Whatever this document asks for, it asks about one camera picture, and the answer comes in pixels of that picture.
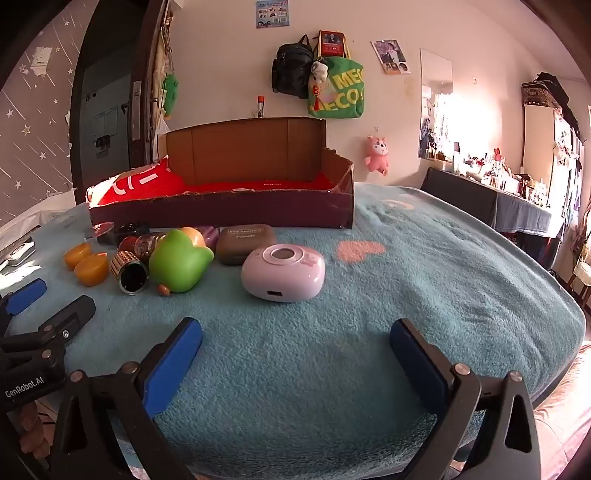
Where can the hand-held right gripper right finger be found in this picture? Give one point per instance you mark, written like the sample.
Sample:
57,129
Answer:
418,364

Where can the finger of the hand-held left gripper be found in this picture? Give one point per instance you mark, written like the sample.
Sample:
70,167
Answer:
69,319
25,296

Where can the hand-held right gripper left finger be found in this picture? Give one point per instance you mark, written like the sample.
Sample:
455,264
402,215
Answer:
173,364

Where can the orange round disc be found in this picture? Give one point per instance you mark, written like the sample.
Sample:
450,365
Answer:
91,270
76,256

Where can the gold studded cylinder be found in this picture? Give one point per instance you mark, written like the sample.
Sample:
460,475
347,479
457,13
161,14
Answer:
129,274

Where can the green tulip-shaped toy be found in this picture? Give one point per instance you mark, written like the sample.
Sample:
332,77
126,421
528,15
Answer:
178,265

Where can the black nail polish bottle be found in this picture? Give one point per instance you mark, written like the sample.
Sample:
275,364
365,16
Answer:
124,230

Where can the red glitter nail polish bottle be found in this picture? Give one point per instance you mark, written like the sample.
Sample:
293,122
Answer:
145,244

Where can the small yellow orange toy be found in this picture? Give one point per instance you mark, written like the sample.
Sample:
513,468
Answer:
195,235

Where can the purple nail polish bottle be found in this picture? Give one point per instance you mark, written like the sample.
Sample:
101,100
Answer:
211,236

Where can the brown eyeshadow case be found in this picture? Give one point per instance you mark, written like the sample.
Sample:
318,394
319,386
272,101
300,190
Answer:
244,247

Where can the brown cardboard box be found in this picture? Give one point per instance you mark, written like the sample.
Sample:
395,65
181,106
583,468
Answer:
254,147

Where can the person's left hand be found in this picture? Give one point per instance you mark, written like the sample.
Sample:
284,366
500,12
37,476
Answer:
34,431

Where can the white electronic device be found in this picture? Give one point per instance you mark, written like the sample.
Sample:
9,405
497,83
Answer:
18,254

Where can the teal fleece blanket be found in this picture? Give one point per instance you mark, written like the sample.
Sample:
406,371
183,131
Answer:
369,286

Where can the pink bed sheet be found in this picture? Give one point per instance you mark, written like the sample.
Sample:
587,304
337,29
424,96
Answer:
568,415

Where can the dark cloth-covered table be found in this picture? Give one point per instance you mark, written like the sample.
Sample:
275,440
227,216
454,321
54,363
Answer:
485,203

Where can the clutter of cosmetic bottles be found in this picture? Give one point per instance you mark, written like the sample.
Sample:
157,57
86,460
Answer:
503,177

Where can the white plastic bag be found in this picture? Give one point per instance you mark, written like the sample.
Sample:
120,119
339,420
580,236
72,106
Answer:
161,127

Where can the pink fox plush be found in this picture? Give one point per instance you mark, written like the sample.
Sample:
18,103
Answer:
377,154

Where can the green plush toy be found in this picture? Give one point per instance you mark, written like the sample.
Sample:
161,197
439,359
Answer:
170,94

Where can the tall wardrobe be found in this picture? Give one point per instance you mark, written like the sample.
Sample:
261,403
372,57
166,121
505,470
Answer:
538,129

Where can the dark wooden door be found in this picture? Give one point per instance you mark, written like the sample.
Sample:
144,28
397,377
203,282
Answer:
138,55

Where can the orange-capped stick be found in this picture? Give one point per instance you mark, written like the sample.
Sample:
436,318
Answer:
260,106

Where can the beige hanging cloth organizer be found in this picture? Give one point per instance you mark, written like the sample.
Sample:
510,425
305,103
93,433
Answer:
162,50

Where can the green tote bag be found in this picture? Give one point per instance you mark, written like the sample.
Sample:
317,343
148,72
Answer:
344,92

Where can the red tassel charm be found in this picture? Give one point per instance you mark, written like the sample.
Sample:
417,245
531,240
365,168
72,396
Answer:
316,99

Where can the black backpack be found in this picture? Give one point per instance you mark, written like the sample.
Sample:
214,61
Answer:
291,69

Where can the red card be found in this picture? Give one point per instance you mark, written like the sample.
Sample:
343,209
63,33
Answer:
332,44

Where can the frameless wall mirror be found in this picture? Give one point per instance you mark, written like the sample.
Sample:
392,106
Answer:
436,69

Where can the wall photo print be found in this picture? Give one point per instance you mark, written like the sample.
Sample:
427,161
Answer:
390,55

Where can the blue wall poster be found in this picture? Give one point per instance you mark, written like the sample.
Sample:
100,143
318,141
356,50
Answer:
272,14

